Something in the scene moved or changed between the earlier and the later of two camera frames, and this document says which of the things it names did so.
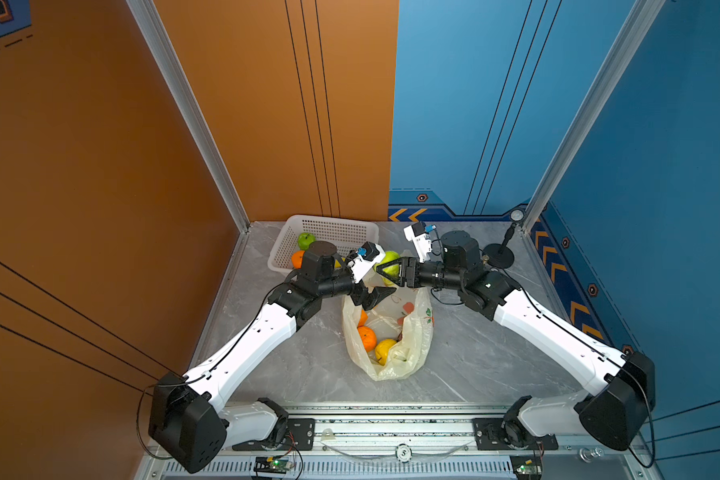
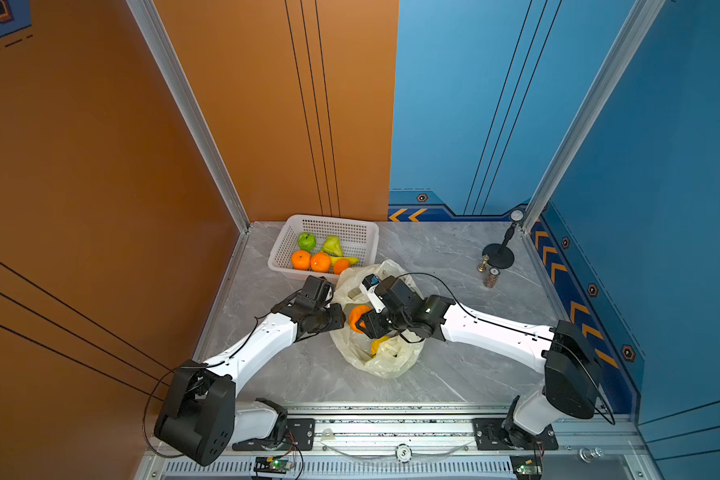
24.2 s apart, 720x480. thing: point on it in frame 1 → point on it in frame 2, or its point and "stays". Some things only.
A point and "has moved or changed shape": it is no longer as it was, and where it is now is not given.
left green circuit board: (272, 465) stays
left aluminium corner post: (154, 33) stays
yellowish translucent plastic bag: (392, 336) has moved or changed shape
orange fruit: (297, 259) stays
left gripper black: (372, 299) → (339, 320)
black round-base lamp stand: (502, 255) stays
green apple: (305, 239) stays
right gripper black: (410, 272) → (373, 329)
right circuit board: (526, 467) stays
